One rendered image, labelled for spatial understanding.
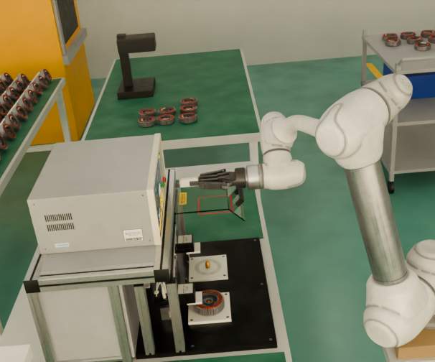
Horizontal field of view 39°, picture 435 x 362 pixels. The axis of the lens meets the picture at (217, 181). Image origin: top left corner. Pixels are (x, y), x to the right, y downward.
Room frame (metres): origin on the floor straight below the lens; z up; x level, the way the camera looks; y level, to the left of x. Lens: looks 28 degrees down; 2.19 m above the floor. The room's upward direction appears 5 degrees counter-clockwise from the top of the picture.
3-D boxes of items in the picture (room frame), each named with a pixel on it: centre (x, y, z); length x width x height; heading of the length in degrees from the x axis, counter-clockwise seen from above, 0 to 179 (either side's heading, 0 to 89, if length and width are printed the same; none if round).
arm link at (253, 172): (1.93, -0.13, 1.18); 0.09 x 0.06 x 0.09; 179
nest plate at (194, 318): (1.73, 0.07, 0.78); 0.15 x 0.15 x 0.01; 0
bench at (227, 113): (4.22, 0.25, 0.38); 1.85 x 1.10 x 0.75; 0
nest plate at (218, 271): (1.97, 0.07, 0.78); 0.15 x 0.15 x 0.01; 0
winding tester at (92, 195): (1.86, 0.39, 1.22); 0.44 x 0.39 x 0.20; 0
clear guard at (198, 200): (2.04, 0.07, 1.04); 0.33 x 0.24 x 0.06; 90
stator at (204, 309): (1.73, 0.07, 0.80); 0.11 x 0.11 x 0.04
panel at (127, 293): (1.85, 0.32, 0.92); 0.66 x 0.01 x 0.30; 0
